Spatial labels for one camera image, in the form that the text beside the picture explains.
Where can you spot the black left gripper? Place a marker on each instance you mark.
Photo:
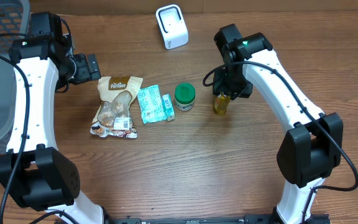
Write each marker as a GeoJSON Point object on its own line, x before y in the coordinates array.
{"type": "Point", "coordinates": [92, 67]}

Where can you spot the teal wet wipes pack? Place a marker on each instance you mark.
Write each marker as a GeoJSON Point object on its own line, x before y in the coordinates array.
{"type": "Point", "coordinates": [151, 106]}

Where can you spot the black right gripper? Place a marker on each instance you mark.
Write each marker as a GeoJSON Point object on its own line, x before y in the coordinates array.
{"type": "Point", "coordinates": [222, 88]}

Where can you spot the green lid jar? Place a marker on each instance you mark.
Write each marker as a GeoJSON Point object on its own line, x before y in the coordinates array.
{"type": "Point", "coordinates": [185, 96]}

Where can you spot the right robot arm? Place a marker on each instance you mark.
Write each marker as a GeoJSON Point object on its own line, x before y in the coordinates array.
{"type": "Point", "coordinates": [311, 147]}

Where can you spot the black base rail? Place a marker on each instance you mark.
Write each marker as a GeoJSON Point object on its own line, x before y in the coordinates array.
{"type": "Point", "coordinates": [179, 221]}

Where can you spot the white barcode scanner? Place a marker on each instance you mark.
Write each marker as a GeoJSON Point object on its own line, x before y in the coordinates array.
{"type": "Point", "coordinates": [172, 26]}

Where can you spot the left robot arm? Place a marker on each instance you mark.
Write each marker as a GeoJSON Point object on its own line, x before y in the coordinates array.
{"type": "Point", "coordinates": [33, 172]}

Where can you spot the small teal tissue pack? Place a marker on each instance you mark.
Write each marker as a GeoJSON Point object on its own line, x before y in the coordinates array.
{"type": "Point", "coordinates": [168, 107]}

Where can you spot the brown snack bag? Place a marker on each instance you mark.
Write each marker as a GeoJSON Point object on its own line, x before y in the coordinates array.
{"type": "Point", "coordinates": [113, 117]}

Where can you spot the yellow dish soap bottle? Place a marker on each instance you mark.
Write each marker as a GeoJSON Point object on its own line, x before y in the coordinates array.
{"type": "Point", "coordinates": [221, 103]}

